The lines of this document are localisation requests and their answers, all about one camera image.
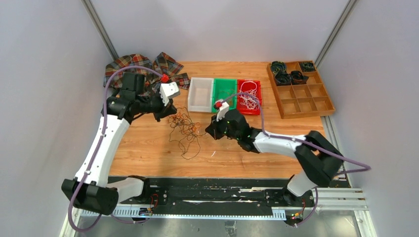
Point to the white plastic bin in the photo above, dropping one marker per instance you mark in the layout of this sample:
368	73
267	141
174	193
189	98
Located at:
200	95

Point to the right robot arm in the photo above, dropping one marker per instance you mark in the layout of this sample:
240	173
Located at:
318	158

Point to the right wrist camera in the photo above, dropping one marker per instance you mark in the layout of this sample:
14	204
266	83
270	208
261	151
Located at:
222	108

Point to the green plastic bin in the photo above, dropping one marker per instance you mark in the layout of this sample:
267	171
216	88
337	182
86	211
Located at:
222	89

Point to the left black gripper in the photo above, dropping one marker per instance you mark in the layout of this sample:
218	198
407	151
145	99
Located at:
165	111

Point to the red plastic bin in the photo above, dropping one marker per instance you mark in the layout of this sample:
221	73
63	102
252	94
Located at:
245	104

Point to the plaid cloth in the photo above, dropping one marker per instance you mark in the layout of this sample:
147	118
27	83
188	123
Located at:
163	64

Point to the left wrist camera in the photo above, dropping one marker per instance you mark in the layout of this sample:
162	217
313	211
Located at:
168	91

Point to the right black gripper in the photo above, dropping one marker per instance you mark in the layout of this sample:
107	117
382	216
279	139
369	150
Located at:
213	129

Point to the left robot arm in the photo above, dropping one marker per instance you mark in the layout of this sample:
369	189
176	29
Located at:
89	189

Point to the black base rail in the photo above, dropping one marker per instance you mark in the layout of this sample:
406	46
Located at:
238	199

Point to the black coiled roll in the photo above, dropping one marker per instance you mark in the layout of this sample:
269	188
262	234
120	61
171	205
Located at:
278	67
298	78
282	79
307	66

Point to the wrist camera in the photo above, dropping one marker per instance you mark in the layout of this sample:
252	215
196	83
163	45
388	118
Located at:
222	108
168	91

